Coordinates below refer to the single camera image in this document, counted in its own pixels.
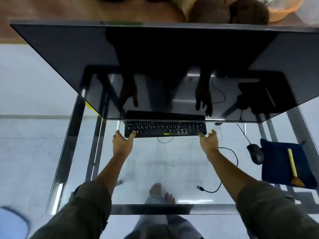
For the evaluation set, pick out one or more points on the orange bowl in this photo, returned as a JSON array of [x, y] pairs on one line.
[[286, 12]]

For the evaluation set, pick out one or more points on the glass desk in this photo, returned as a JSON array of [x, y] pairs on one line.
[[174, 159]]

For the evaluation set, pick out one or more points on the yellow plastic cup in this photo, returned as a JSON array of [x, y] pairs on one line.
[[89, 107]]

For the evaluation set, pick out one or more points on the brown wooden cabinet top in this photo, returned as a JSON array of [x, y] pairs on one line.
[[49, 12]]

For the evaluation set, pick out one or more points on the person's left hand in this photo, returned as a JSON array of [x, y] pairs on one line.
[[122, 145]]

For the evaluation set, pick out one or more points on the black keyboard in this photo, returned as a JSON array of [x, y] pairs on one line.
[[162, 128]]

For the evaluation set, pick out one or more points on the person's right hand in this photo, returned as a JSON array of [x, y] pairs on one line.
[[210, 144]]

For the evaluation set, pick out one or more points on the person's legs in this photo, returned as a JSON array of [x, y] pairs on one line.
[[159, 221]]

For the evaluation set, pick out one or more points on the person's right forearm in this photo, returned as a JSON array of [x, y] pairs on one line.
[[229, 171]]

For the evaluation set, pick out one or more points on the brown plush toy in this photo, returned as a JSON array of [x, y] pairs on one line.
[[224, 9]]

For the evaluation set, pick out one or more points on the person's left forearm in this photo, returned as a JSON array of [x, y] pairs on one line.
[[109, 171]]

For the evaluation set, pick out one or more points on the black monitor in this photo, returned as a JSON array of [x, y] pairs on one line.
[[159, 59]]

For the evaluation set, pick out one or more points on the black computer mouse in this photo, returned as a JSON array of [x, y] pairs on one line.
[[256, 154]]

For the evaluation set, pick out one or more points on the dark blue cloth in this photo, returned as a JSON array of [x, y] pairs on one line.
[[274, 161]]

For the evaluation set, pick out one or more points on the clear plastic container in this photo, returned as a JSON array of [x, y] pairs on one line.
[[310, 9]]

